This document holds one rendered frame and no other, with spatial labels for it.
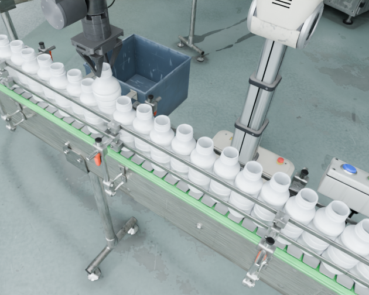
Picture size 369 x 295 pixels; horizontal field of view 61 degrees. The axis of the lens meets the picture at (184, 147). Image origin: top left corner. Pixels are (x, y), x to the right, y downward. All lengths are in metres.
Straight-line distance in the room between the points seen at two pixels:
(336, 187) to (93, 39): 0.64
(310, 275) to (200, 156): 0.36
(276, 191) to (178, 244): 1.22
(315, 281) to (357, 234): 0.17
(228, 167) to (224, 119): 1.81
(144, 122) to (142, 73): 0.84
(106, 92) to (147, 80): 0.80
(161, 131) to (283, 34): 0.59
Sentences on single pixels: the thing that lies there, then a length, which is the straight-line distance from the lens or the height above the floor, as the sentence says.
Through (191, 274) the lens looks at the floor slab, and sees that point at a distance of 1.78.
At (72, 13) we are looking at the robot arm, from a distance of 0.64.
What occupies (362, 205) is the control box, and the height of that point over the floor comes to 1.08.
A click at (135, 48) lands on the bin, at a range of 1.55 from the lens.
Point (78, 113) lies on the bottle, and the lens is 0.95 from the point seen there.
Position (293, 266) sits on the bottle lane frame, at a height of 0.98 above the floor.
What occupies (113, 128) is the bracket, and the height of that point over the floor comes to 1.12.
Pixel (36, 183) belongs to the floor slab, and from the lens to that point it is 2.18.
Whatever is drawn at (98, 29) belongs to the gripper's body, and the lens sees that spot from 0.71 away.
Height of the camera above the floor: 1.67
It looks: 48 degrees down
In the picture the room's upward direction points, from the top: 5 degrees clockwise
